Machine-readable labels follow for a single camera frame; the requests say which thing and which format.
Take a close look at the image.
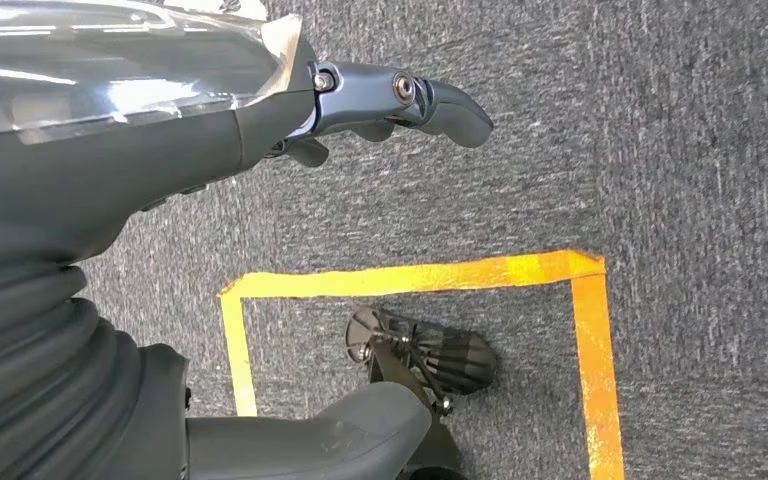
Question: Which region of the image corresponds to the yellow floor tape square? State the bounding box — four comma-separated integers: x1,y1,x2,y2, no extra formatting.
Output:
218,249,627,480

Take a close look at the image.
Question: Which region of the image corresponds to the black robot foot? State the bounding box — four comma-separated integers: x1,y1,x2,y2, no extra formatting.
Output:
345,305,499,480

